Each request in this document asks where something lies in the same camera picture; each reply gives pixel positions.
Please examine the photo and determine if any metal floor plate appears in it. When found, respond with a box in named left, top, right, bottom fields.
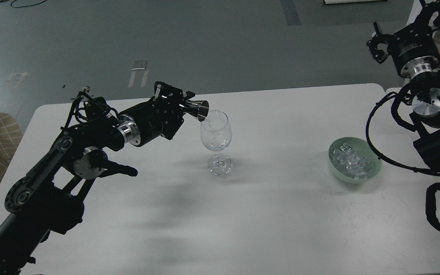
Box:
left=128, top=60, right=149, bottom=88

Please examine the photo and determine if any steel double jigger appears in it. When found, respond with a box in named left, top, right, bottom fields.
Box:
left=180, top=100, right=209, bottom=122

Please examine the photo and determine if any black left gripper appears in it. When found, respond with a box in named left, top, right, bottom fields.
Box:
left=118, top=81, right=196, bottom=147

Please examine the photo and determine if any clear wine glass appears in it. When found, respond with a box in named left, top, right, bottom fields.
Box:
left=200, top=110, right=232, bottom=176

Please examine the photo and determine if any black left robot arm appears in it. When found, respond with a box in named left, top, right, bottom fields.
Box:
left=0, top=81, right=209, bottom=275

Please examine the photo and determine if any green bowl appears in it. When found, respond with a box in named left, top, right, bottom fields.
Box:
left=328, top=136, right=382, bottom=184

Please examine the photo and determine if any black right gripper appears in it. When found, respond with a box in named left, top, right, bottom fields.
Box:
left=366, top=0, right=440, bottom=78

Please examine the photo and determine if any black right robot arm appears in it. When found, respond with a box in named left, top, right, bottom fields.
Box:
left=365, top=0, right=440, bottom=232

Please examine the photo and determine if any clear ice cubes pile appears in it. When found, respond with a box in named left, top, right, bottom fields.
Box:
left=329, top=142, right=373, bottom=180

